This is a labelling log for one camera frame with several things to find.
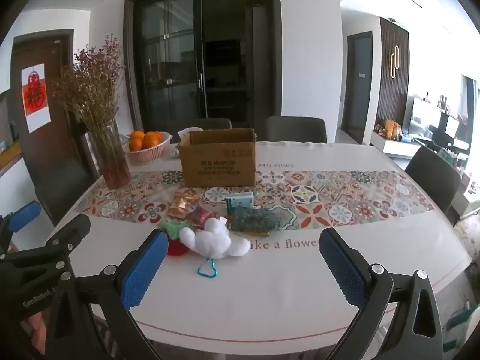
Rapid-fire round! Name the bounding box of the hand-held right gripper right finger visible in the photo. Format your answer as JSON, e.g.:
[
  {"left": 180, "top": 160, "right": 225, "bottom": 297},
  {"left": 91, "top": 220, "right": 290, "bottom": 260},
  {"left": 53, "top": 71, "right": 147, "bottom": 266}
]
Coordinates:
[{"left": 318, "top": 227, "right": 444, "bottom": 360}]

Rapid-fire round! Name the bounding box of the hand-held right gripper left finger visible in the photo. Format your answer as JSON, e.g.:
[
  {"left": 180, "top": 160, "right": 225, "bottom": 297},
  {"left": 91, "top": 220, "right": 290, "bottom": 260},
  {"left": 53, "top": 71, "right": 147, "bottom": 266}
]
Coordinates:
[{"left": 45, "top": 229, "right": 170, "bottom": 360}]

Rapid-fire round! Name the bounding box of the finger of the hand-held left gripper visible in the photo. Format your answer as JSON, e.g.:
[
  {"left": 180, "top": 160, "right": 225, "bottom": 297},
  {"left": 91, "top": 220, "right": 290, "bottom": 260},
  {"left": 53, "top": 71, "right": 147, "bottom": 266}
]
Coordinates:
[
  {"left": 0, "top": 200, "right": 42, "bottom": 256},
  {"left": 0, "top": 213, "right": 92, "bottom": 282}
]

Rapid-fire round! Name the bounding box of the red green plush toy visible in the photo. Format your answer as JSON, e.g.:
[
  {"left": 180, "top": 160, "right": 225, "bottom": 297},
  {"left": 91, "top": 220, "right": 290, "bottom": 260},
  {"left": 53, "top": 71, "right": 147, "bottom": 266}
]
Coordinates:
[{"left": 160, "top": 222, "right": 192, "bottom": 257}]

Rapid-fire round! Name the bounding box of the gold snack packet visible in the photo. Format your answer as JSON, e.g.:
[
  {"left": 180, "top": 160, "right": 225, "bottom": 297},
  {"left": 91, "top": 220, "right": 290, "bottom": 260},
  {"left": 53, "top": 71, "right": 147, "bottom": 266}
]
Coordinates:
[
  {"left": 174, "top": 190, "right": 200, "bottom": 207},
  {"left": 168, "top": 203, "right": 194, "bottom": 220}
]

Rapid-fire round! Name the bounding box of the dark green fabric pouch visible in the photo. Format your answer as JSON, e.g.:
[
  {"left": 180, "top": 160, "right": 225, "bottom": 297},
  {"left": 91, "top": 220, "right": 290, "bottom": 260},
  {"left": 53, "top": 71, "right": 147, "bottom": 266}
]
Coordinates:
[{"left": 227, "top": 207, "right": 280, "bottom": 234}]

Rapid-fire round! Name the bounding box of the teal tissue pack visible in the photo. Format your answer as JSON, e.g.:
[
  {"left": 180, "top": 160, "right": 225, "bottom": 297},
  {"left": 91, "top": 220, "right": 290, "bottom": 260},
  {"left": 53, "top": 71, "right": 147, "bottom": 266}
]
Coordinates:
[{"left": 226, "top": 192, "right": 255, "bottom": 212}]

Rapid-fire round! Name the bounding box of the brown cardboard box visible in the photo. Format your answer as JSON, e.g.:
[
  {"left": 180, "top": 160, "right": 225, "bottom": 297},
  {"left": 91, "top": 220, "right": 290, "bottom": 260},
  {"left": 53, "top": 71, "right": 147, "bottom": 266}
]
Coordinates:
[{"left": 179, "top": 128, "right": 257, "bottom": 188}]

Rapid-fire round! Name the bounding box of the dark grey dining chair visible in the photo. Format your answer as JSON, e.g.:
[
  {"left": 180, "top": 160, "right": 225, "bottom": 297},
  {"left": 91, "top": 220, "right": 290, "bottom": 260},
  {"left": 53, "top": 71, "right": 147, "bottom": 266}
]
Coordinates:
[
  {"left": 405, "top": 145, "right": 463, "bottom": 215},
  {"left": 167, "top": 117, "right": 233, "bottom": 141},
  {"left": 264, "top": 116, "right": 328, "bottom": 144},
  {"left": 35, "top": 131, "right": 103, "bottom": 226}
]

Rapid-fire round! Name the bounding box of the teal carabiner clip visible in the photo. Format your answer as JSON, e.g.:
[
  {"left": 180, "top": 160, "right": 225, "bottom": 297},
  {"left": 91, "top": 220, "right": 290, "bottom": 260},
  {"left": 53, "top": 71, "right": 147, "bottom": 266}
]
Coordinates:
[{"left": 197, "top": 259, "right": 219, "bottom": 279}]

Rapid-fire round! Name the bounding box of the white cloud plush toy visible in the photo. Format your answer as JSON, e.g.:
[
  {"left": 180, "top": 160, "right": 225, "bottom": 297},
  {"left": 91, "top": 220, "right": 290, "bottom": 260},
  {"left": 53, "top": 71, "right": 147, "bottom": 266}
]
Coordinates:
[{"left": 179, "top": 217, "right": 251, "bottom": 259}]

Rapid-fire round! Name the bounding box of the pink red snack packet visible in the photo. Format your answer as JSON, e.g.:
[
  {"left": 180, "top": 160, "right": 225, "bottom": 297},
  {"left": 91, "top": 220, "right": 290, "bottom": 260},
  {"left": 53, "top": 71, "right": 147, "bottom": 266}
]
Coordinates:
[{"left": 186, "top": 206, "right": 219, "bottom": 230}]

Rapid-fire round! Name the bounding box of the pink white fruit basket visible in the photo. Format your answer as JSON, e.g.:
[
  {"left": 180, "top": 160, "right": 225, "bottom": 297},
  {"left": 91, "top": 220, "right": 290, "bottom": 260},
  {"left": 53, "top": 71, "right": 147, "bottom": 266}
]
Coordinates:
[{"left": 123, "top": 132, "right": 173, "bottom": 166}]

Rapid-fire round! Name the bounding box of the red white door poster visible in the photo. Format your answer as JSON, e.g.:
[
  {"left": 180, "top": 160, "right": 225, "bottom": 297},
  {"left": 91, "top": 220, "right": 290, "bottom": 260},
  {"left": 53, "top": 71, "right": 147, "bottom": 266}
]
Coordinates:
[{"left": 21, "top": 64, "right": 52, "bottom": 134}]

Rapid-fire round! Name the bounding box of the pile of oranges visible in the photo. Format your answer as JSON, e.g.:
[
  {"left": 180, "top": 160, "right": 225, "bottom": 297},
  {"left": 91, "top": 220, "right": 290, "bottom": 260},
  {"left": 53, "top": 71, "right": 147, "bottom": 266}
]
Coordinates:
[{"left": 128, "top": 130, "right": 170, "bottom": 152}]

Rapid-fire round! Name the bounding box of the brown wooden door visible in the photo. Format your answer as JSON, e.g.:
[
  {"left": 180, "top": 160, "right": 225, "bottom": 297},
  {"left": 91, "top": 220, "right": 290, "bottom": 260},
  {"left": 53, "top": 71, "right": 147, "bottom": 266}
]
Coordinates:
[{"left": 10, "top": 30, "right": 91, "bottom": 211}]

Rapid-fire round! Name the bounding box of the white tv cabinet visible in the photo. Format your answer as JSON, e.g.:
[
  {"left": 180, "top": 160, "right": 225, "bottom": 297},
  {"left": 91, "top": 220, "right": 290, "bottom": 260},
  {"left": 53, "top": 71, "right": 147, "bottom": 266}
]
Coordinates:
[{"left": 370, "top": 129, "right": 422, "bottom": 159}]

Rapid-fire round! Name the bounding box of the dried flower bunch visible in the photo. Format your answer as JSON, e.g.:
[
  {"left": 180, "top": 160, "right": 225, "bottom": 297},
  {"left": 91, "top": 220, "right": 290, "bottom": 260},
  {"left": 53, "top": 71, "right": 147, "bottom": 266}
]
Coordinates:
[{"left": 50, "top": 34, "right": 126, "bottom": 133}]

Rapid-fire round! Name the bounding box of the dark interior door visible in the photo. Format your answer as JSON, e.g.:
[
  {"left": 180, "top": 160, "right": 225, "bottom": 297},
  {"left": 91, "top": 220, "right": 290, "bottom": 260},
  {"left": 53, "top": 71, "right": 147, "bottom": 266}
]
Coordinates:
[{"left": 346, "top": 31, "right": 374, "bottom": 145}]

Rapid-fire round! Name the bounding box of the black glass sliding door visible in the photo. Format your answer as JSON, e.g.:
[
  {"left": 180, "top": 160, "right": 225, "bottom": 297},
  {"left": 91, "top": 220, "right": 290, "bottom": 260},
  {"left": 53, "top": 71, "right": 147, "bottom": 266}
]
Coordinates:
[{"left": 124, "top": 0, "right": 283, "bottom": 136}]

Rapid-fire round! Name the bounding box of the dark slatted wall panel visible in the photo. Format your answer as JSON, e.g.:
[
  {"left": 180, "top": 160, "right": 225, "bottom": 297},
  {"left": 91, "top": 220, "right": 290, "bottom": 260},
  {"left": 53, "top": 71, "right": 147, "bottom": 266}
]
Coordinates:
[{"left": 377, "top": 17, "right": 410, "bottom": 129}]

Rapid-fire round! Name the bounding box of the gold wall decoration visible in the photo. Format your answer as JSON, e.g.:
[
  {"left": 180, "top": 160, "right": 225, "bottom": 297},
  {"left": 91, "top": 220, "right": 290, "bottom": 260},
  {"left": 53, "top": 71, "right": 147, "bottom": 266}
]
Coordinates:
[{"left": 389, "top": 45, "right": 400, "bottom": 79}]

